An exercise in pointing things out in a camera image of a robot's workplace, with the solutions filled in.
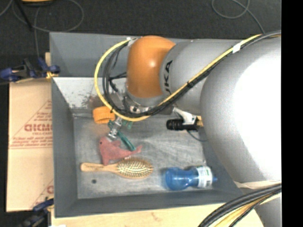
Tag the black cylinder on white bracket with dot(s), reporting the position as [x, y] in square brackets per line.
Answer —
[176, 124]

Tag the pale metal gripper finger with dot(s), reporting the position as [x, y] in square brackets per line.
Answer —
[112, 134]

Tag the brown cardboard board red print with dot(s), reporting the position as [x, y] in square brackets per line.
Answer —
[28, 169]

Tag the blue plastic bottle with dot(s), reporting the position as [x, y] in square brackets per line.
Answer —
[180, 178]

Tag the wooden hairbrush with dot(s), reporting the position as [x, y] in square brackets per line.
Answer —
[132, 168]

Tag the orange rounded object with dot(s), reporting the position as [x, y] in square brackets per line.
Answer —
[100, 115]

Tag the pink toy whale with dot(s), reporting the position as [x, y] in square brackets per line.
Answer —
[111, 150]

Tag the grey metal bin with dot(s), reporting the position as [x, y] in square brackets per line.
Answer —
[165, 150]

